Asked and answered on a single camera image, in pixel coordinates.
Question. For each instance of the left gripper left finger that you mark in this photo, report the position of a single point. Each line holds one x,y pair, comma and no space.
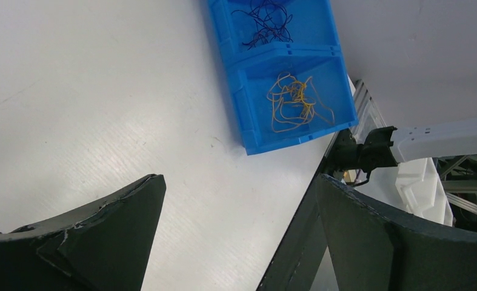
102,245

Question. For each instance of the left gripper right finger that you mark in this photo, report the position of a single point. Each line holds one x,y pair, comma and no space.
375,246

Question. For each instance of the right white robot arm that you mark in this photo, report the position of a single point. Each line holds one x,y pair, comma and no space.
390,146

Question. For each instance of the blue plastic compartment bin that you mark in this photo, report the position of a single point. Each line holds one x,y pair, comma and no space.
285,70

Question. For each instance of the aluminium frame rail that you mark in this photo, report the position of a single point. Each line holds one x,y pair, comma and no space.
369,117

